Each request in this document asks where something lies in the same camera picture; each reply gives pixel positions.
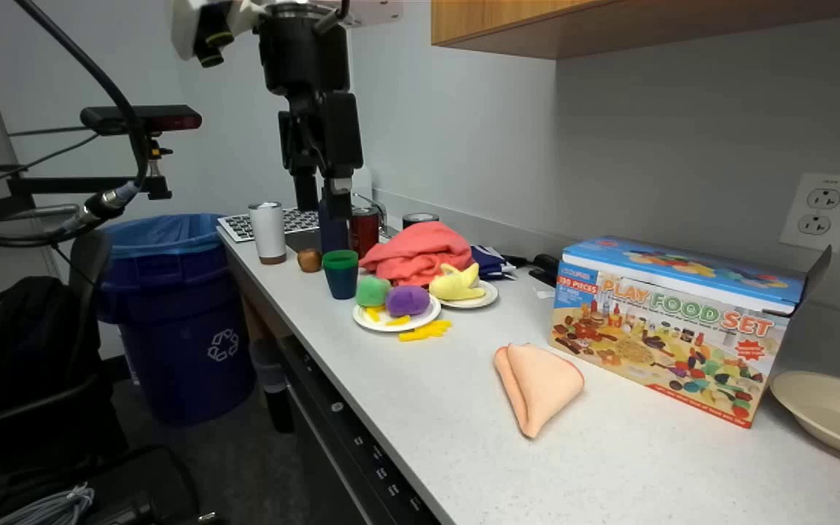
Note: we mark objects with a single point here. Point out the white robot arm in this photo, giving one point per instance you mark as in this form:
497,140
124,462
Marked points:
204,28

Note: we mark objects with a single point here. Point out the wooden upper cabinet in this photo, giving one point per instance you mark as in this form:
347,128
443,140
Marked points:
586,28

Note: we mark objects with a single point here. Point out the white plate with plush toys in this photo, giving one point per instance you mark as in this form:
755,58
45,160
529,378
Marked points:
389,324

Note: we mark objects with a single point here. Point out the green plush pear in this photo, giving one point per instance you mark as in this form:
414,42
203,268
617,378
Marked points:
372,293

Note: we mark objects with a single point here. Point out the black camera on stand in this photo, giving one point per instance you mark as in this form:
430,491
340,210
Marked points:
150,117

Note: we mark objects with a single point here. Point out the dark red cup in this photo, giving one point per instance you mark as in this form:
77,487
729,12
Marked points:
363,232

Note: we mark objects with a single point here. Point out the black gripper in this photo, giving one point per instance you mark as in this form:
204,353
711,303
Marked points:
303,58

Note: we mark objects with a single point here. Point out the peach towel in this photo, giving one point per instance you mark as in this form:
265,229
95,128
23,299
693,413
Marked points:
536,385

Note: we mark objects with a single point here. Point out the blue purple cloth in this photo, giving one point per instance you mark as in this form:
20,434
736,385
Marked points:
491,262

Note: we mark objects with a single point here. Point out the play food set box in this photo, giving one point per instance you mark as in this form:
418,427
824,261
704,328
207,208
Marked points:
684,324

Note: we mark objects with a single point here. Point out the white wall outlet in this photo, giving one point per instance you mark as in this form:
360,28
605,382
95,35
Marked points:
815,214

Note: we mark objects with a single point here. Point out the green plastic cup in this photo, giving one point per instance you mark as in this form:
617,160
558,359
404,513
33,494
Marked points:
340,268

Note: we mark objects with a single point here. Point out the blue bottle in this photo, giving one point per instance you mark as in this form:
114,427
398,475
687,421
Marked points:
332,232

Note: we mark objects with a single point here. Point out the red cloth pile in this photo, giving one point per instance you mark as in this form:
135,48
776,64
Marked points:
414,255

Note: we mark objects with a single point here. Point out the purple plush ball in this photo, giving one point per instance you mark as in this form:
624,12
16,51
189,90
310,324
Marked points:
405,300

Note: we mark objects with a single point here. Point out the computer keyboard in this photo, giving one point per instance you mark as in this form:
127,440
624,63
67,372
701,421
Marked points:
249,226

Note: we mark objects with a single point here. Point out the beige plate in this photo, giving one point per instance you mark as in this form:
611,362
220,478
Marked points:
811,399

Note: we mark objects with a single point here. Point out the white can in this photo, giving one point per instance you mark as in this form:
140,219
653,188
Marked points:
270,236

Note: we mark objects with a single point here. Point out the yellow plush toy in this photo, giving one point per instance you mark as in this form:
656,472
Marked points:
456,284

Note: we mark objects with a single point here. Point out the small clear plate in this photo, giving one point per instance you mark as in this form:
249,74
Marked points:
487,299

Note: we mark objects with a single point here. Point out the blue recycling bin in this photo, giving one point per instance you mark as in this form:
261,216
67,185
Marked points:
179,315

